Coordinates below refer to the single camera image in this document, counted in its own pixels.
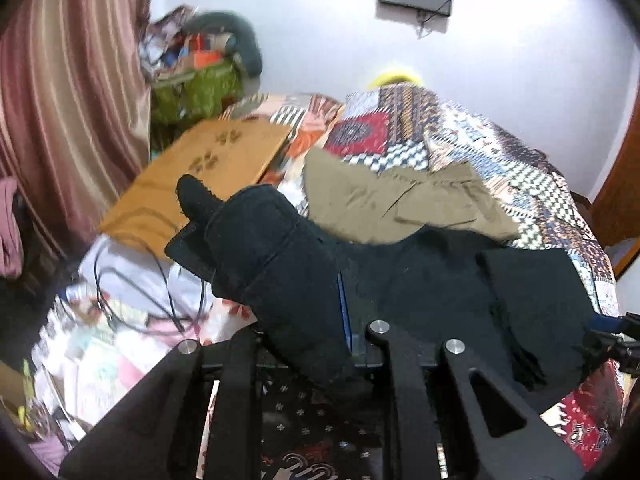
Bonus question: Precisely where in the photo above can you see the grey pillow on pile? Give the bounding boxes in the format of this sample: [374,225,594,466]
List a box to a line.
[182,11,262,79]

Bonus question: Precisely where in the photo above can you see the orange wooden board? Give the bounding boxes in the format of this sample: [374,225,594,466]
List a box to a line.
[99,119,292,259]

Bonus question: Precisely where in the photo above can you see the black cable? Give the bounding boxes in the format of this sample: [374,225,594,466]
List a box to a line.
[93,238,207,336]

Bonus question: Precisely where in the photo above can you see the yellow round object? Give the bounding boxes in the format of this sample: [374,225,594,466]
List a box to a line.
[368,72,420,90]

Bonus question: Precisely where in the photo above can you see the khaki olive pants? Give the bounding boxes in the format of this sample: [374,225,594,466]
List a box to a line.
[303,148,520,244]

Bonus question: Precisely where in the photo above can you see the brown wooden door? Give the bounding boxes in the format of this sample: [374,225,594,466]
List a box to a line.
[590,101,640,278]

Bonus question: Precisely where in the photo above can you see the striped maroon curtain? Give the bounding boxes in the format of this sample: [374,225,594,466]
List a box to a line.
[1,0,151,256]

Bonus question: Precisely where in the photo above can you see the green fabric bag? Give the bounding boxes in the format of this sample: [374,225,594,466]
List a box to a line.
[151,60,243,127]

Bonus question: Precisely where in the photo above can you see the white crumpled cloth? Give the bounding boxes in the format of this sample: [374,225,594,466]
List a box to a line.
[78,237,214,318]

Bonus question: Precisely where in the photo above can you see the patchwork patterned bedspread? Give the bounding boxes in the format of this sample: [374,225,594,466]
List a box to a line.
[199,81,626,480]

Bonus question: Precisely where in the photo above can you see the black pants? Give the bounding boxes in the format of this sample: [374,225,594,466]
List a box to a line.
[166,174,594,411]

